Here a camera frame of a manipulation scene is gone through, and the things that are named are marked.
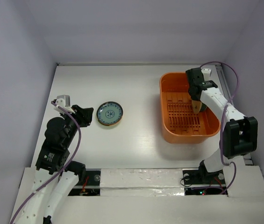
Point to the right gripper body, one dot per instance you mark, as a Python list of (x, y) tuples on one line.
[(194, 93)]

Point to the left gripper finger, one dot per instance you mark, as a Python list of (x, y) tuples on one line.
[(77, 109), (87, 116)]

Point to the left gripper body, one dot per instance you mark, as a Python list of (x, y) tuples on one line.
[(74, 129)]

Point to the blue floral plate brown rim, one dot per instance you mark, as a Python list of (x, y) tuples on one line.
[(109, 113)]

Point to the brown rimmed plate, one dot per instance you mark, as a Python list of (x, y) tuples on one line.
[(196, 106)]

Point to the orange plate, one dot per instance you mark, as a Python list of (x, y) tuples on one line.
[(109, 125)]

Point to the dark patterned plate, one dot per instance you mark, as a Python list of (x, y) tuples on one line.
[(203, 107)]

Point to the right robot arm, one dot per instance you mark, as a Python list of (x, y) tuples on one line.
[(238, 133)]

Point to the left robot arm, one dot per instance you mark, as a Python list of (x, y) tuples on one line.
[(56, 171)]

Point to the orange dish rack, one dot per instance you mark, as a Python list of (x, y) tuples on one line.
[(180, 125)]

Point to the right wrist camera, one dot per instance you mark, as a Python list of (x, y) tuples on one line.
[(206, 73)]

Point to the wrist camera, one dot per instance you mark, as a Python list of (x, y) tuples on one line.
[(62, 104), (206, 73)]

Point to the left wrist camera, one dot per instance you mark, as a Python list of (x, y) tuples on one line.
[(62, 104)]

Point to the aluminium rail right side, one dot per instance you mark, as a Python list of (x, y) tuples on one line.
[(229, 112)]

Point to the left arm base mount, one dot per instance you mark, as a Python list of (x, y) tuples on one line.
[(90, 186)]

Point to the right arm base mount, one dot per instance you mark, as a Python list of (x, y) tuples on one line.
[(194, 185)]

